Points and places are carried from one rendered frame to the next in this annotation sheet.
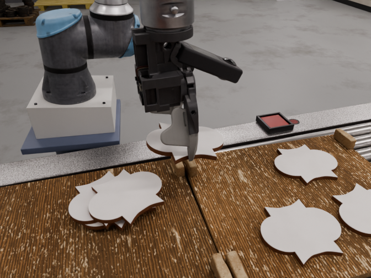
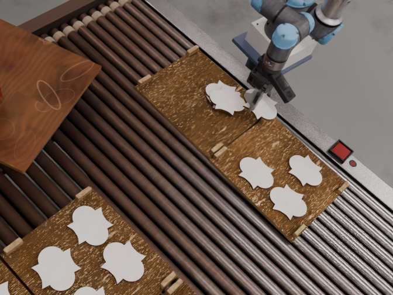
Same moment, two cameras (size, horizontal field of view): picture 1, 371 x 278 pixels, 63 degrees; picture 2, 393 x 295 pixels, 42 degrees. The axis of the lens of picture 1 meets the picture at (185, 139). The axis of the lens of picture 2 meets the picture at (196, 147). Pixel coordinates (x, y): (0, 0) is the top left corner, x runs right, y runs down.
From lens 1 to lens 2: 145 cm
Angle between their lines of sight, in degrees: 36
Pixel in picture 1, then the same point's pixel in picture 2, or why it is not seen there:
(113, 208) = (217, 99)
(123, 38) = (319, 34)
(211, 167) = (272, 129)
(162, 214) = (230, 119)
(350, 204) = (285, 191)
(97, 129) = not seen: hidden behind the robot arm
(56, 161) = (232, 61)
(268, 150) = (305, 151)
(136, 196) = (228, 104)
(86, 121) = not seen: hidden behind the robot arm
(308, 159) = (309, 171)
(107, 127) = not seen: hidden behind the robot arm
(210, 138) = (268, 113)
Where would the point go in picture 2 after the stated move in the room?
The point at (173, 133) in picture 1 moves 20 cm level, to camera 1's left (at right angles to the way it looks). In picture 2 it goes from (249, 96) to (220, 56)
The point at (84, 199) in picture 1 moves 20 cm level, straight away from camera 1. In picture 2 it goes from (215, 87) to (241, 59)
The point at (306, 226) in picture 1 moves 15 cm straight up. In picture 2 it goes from (258, 174) to (272, 153)
